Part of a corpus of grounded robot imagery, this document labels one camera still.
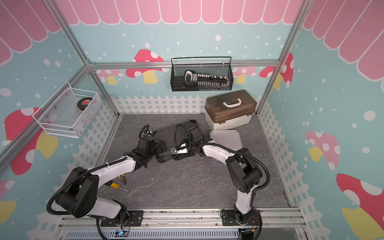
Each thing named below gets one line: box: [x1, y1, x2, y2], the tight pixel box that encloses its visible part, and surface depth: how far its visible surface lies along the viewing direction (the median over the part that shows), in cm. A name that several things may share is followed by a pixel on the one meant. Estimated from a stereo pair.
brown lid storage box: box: [205, 89, 257, 131], surface depth 102 cm
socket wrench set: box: [184, 70, 229, 88], surface depth 91 cm
